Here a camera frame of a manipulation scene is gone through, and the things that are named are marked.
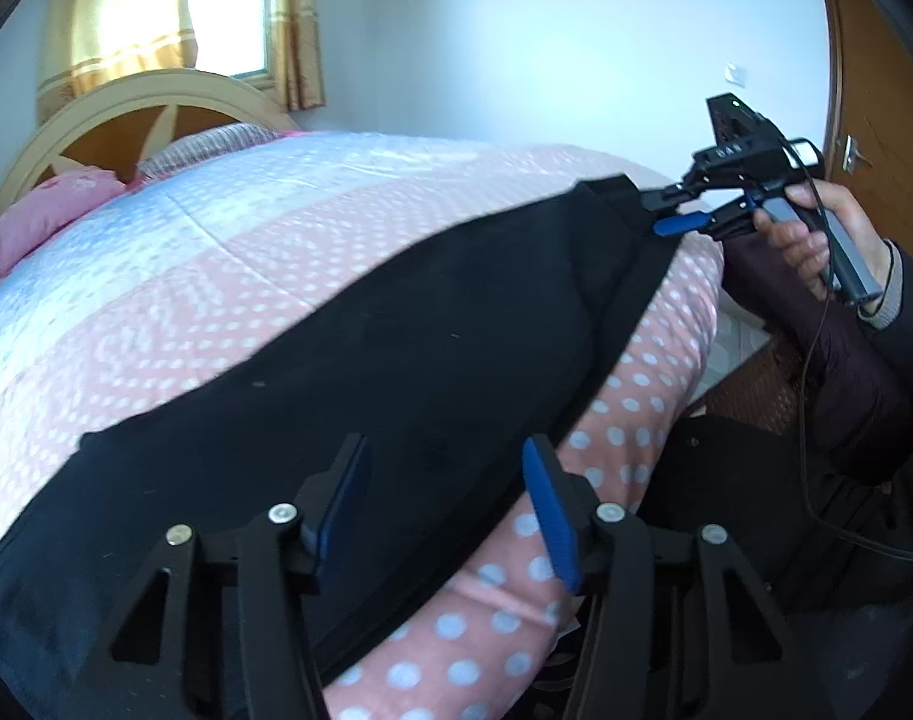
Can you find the white wall socket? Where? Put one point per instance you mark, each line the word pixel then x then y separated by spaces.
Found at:
pixel 735 73

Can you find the brown wicker basket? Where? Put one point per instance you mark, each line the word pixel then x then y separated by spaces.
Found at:
pixel 756 390

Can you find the maroon quilted garment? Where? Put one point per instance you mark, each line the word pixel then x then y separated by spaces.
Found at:
pixel 839 382

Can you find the small window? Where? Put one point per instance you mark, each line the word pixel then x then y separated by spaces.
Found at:
pixel 227 7

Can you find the person's right hand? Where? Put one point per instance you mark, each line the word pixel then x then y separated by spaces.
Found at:
pixel 801 249

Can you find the striped pillow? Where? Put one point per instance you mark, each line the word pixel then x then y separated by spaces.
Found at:
pixel 201 146

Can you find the brown wooden door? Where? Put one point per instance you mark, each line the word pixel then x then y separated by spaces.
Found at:
pixel 876 90

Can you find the black pants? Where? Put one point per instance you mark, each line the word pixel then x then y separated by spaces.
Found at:
pixel 351 360

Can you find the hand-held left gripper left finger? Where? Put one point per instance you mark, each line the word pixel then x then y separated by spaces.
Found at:
pixel 344 495

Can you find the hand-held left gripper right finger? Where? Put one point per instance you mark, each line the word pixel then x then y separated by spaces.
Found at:
pixel 550 517

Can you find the narrow yellow patterned curtain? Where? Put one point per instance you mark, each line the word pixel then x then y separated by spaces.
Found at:
pixel 295 30

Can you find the cream wooden bed headboard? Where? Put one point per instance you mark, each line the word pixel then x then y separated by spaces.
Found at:
pixel 126 116

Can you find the person's dark clothing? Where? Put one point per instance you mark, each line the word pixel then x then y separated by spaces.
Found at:
pixel 764 540

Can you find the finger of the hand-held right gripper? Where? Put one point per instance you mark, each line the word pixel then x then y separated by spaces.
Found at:
pixel 660 199
pixel 679 224

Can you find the pink pillow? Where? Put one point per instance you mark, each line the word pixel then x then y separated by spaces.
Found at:
pixel 51 202

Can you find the pink blue polka dot bedsheet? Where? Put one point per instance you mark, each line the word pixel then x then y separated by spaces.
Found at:
pixel 238 240

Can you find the wide yellow curtain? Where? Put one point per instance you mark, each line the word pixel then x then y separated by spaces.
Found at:
pixel 118 15

